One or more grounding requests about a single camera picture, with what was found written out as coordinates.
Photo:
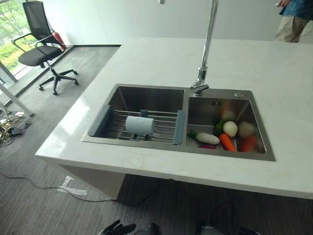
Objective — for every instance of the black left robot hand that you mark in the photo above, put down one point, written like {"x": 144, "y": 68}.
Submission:
{"x": 119, "y": 228}

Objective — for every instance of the white cylindrical cup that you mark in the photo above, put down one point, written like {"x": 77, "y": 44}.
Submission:
{"x": 139, "y": 124}

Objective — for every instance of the steel rack with grey ends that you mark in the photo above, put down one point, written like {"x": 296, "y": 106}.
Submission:
{"x": 166, "y": 127}

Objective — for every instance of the small blue clip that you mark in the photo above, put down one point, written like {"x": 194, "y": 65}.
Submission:
{"x": 144, "y": 113}

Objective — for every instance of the purple toy vegetable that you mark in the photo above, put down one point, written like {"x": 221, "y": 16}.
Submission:
{"x": 207, "y": 146}

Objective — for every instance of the white toy radish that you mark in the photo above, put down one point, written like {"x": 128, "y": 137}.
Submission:
{"x": 207, "y": 138}

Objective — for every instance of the stainless steel double sink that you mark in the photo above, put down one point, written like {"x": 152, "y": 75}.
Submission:
{"x": 149, "y": 98}

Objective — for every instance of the orange toy carrot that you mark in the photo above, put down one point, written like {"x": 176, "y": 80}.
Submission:
{"x": 227, "y": 142}

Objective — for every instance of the green toy vegetable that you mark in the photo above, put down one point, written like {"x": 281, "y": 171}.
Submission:
{"x": 219, "y": 126}

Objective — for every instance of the white toy onion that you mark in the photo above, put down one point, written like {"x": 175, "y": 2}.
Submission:
{"x": 230, "y": 128}

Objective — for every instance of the white table leg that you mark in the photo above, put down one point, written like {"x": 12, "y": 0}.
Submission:
{"x": 17, "y": 100}

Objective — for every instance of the round chrome sink button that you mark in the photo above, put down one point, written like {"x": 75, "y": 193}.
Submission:
{"x": 238, "y": 94}

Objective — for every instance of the black mesh office chair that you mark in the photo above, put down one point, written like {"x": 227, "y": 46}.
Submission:
{"x": 40, "y": 51}

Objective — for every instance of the red fire extinguisher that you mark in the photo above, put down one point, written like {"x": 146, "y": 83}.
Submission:
{"x": 58, "y": 39}

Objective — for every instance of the tall chrome kitchen faucet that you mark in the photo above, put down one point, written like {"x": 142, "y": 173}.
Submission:
{"x": 207, "y": 41}

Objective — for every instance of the glass window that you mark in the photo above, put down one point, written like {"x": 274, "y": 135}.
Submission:
{"x": 9, "y": 31}

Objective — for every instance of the person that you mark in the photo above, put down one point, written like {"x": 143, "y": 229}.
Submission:
{"x": 291, "y": 27}

